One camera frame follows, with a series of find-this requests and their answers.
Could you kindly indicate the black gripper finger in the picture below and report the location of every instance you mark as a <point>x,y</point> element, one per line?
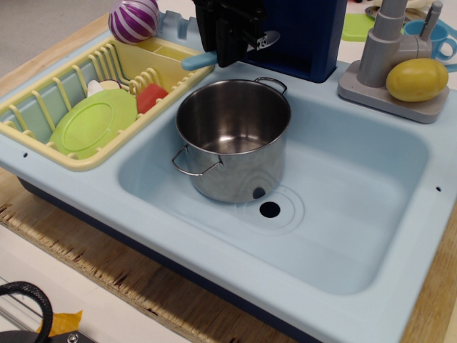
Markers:
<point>206,15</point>
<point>235,35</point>

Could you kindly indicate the blue handled white spoon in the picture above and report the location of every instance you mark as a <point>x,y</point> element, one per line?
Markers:
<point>210,58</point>

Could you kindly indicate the stainless steel pot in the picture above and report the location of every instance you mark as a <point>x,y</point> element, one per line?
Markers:
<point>234,134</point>

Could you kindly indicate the purple striped toy onion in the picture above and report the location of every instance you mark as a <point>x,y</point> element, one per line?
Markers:
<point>132,22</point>

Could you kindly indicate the dark blue box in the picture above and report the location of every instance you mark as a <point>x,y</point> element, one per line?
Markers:
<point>310,35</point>

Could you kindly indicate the red toy food piece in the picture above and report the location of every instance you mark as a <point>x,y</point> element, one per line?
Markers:
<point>147,98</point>

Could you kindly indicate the green plastic board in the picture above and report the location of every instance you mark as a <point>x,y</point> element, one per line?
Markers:
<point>356,27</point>

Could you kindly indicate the white purple toy slice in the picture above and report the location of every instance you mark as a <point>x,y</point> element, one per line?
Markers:
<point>95,86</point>

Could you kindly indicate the grey toy faucet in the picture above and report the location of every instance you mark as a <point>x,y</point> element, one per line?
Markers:
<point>364,81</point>

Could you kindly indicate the green plastic plate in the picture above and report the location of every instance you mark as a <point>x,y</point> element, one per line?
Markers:
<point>94,122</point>

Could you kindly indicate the yellow dish rack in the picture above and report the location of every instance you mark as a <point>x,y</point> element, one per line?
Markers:
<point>30,116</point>

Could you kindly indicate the yellow toy potato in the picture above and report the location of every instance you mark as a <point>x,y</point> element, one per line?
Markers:
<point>417,80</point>

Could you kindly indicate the blue toy cup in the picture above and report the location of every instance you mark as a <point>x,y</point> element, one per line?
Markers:
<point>442,38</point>

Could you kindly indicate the light blue toy sink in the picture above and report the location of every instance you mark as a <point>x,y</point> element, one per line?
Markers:
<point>321,214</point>

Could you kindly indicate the yellow tape piece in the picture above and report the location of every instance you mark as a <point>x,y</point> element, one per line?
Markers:
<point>65,322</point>

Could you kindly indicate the wooden board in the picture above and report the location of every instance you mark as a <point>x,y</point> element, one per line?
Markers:
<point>125,271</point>

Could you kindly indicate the dark metal base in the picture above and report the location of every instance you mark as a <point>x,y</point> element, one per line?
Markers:
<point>31,337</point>

